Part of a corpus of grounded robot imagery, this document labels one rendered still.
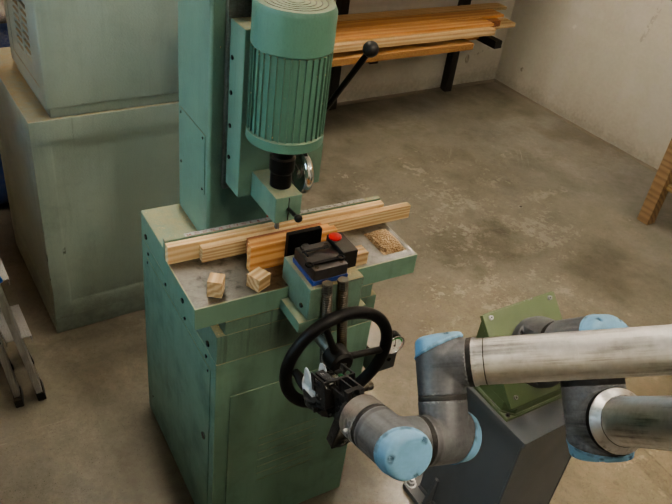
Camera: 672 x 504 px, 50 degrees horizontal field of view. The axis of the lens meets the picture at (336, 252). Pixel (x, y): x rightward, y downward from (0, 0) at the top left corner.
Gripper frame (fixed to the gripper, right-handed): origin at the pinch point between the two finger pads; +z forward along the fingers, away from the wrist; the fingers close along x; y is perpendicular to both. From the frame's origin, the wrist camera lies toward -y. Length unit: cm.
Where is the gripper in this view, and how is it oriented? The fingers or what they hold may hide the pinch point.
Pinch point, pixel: (308, 382)
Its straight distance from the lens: 153.0
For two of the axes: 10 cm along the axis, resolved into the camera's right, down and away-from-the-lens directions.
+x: -8.6, 2.0, -4.6
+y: -0.5, -9.5, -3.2
